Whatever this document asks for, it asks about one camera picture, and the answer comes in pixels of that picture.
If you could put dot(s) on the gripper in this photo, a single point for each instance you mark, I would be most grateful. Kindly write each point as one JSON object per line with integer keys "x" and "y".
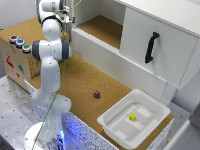
{"x": 67, "y": 14}

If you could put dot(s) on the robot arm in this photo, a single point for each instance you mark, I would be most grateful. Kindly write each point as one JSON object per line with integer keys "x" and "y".
{"x": 50, "y": 73}

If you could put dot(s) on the white cabinet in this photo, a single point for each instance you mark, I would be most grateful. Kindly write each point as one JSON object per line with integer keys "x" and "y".
{"x": 100, "y": 53}

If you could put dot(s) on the purple block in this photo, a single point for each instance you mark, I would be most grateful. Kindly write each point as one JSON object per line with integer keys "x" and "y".
{"x": 96, "y": 94}

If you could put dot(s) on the yellow block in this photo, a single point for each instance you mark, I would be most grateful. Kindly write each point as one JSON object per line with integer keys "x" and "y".
{"x": 132, "y": 117}

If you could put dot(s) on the green button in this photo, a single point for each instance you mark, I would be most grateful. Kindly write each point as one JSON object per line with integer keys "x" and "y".
{"x": 26, "y": 48}

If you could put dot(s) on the blue button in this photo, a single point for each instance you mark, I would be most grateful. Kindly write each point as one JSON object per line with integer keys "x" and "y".
{"x": 20, "y": 42}

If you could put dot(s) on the red button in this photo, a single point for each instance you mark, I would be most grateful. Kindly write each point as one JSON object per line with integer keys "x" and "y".
{"x": 13, "y": 39}

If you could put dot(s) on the wooden drawer box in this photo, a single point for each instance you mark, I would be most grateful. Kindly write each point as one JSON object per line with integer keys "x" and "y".
{"x": 16, "y": 50}

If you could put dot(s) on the white sliding door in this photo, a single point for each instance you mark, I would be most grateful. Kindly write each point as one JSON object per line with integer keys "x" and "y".
{"x": 166, "y": 46}

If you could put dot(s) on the white plastic box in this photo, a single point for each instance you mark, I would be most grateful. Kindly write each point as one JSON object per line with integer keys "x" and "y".
{"x": 133, "y": 118}

